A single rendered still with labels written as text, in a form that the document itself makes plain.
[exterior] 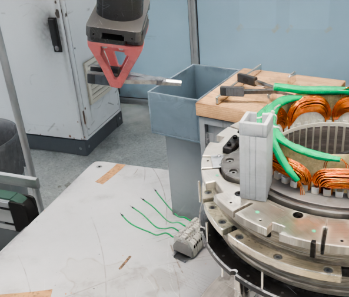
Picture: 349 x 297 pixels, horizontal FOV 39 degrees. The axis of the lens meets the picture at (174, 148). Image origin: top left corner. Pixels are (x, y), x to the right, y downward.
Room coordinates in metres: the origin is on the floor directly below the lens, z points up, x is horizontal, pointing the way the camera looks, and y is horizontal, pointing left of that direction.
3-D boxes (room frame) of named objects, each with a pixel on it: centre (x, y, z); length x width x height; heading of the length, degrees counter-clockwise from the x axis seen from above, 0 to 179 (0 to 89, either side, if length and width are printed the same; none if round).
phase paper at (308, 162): (0.44, -0.14, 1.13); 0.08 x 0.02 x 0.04; 61
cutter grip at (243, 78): (0.81, -0.14, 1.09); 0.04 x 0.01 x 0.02; 40
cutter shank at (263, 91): (0.75, -0.15, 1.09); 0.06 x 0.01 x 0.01; 80
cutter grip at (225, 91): (0.76, -0.10, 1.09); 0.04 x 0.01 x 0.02; 70
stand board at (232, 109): (0.80, -0.18, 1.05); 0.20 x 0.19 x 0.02; 55
